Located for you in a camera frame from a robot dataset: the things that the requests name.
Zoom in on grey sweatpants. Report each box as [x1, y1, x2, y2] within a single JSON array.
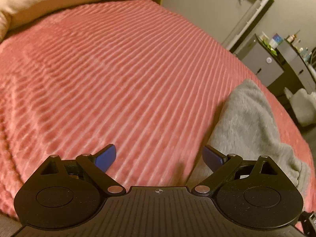
[[207, 79, 315, 203]]

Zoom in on grey upholstered chair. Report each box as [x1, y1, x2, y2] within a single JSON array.
[[284, 87, 315, 127]]

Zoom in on grey vanity desk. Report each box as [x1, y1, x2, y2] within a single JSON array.
[[276, 39, 315, 94]]

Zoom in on grey drawer cabinet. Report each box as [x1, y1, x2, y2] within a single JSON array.
[[236, 34, 284, 87]]

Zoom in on pink ribbed bedspread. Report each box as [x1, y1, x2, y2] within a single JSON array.
[[1, 0, 305, 236]]

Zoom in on green item on cabinet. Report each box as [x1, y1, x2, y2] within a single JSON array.
[[262, 40, 277, 56]]

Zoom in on white blue container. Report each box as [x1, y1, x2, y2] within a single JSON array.
[[268, 33, 283, 49]]

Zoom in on white door frame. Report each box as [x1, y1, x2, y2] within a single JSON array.
[[222, 0, 274, 53]]

